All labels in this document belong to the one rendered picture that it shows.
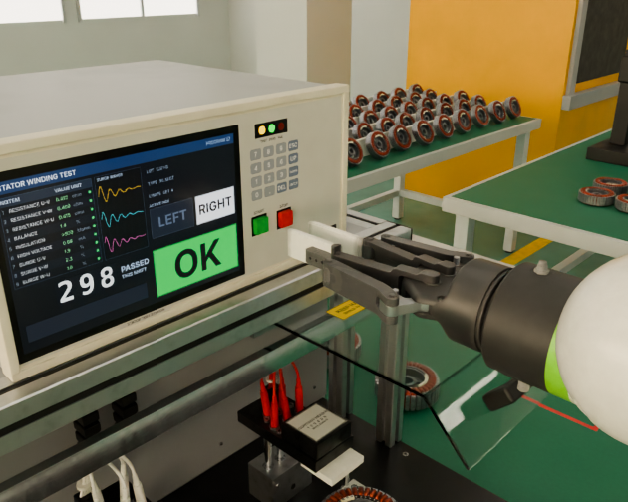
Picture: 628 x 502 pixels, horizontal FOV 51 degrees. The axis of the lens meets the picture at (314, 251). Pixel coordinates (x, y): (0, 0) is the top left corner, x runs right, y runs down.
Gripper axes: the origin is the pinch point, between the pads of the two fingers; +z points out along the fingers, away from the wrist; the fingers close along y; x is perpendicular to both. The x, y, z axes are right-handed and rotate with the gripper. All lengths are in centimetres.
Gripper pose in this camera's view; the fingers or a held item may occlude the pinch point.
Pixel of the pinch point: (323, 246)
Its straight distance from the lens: 66.8
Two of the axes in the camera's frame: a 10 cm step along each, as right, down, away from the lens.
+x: 0.0, -9.2, -3.9
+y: 6.9, -2.8, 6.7
